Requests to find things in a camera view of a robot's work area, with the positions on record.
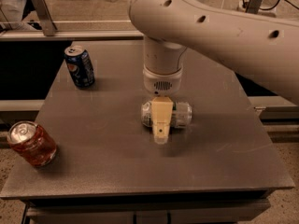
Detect red soda can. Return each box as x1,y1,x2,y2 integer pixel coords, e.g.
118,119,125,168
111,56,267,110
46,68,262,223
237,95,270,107
7,121,57,167

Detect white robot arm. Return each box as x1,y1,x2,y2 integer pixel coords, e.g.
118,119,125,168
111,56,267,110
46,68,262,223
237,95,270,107
128,0,299,145

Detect person in white pants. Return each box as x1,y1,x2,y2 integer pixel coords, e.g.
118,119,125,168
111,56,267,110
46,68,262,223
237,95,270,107
0,0,35,31

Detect metal rail bracket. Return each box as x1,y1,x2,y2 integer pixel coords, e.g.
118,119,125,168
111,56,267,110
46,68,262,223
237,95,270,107
31,0,57,36
245,0,263,14

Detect right metal rail bracket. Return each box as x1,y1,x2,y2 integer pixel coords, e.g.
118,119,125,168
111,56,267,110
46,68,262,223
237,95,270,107
245,0,263,14

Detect blue pepsi can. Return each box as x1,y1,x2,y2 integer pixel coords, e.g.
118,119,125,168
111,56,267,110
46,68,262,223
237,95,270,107
64,45,95,88

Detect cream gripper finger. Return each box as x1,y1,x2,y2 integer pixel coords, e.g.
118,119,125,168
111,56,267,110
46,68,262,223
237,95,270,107
151,97,173,145

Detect left metal rail bracket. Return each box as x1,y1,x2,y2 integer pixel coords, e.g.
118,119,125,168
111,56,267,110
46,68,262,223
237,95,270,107
31,0,57,36

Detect metal rail bar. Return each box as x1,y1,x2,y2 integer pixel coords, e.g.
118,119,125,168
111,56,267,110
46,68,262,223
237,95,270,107
0,30,143,42

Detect silver green 7up can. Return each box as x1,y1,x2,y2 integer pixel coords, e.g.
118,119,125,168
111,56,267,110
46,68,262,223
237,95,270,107
141,101,192,129

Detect black cable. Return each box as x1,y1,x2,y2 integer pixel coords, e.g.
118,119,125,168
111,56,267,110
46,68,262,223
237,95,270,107
242,0,299,11

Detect white machine base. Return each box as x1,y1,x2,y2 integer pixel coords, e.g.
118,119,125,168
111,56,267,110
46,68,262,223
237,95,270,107
237,0,280,17

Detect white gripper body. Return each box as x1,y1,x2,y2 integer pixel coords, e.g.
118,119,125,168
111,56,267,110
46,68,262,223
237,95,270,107
143,67,183,96

